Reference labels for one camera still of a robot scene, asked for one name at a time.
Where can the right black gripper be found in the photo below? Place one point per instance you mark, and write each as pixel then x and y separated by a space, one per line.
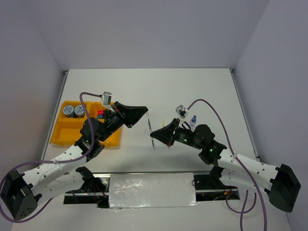
pixel 165 134

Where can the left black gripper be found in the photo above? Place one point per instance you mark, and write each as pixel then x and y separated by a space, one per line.
pixel 128 115

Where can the blue round tin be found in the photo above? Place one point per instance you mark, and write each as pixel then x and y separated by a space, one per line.
pixel 79 111

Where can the grey-blue round tin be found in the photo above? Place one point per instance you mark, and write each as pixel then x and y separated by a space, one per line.
pixel 68 111

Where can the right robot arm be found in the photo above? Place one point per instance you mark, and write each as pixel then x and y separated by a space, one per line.
pixel 280 184

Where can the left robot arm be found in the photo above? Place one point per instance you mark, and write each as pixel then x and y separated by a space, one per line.
pixel 23 192

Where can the small clear spray bottle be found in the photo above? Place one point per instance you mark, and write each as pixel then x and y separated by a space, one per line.
pixel 192 122

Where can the silver foil covered plate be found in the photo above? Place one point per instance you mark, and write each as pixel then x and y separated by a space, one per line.
pixel 151 190

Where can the orange plastic sorting tray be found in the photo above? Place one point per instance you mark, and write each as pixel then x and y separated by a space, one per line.
pixel 67 129

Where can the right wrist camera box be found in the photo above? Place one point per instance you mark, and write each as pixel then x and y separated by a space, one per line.
pixel 182 112

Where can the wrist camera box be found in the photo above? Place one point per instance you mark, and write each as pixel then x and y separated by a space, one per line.
pixel 106 99
pixel 182 112

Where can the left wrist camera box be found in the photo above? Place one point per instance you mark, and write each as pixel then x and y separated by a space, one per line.
pixel 106 99

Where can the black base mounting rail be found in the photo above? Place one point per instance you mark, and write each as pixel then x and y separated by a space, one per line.
pixel 205 190

